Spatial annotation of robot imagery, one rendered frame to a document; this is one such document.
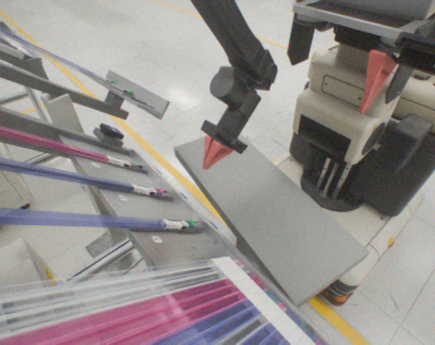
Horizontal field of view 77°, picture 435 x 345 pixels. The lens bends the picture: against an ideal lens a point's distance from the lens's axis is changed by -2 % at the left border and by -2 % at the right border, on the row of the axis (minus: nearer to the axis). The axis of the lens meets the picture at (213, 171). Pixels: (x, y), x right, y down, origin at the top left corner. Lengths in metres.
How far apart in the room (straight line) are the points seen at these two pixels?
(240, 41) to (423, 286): 1.33
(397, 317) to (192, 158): 1.06
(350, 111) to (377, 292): 0.89
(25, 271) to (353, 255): 0.75
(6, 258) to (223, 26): 0.68
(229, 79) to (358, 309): 1.11
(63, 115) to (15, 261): 0.40
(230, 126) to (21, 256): 0.56
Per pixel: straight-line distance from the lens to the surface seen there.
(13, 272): 0.78
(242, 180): 0.83
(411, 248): 1.68
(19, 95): 2.22
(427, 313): 1.54
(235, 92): 0.56
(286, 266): 0.69
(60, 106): 0.89
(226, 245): 0.54
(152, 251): 0.41
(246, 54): 0.59
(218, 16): 0.53
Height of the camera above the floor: 1.20
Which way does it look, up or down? 45 degrees down
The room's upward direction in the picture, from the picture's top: straight up
